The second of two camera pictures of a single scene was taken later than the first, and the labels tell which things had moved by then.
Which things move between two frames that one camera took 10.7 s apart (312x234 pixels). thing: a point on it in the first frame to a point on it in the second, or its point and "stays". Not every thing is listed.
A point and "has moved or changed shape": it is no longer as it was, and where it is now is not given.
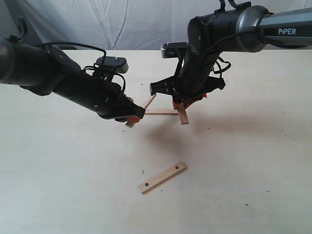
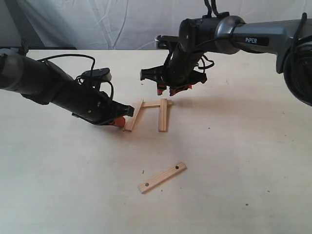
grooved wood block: (183, 115) to (163, 121)
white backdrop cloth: (113, 25) stays
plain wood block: (132, 125) has moved or changed shape
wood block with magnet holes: (154, 182) stays
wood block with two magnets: (161, 111) to (154, 104)
